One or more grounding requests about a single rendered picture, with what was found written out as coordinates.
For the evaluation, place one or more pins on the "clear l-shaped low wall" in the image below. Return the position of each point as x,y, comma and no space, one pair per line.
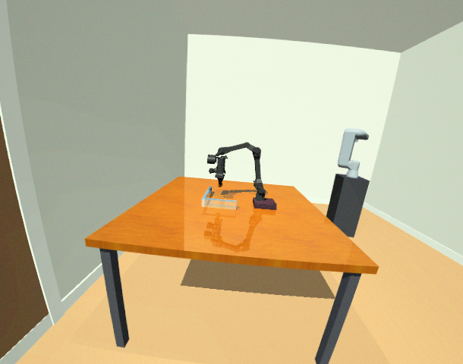
217,204

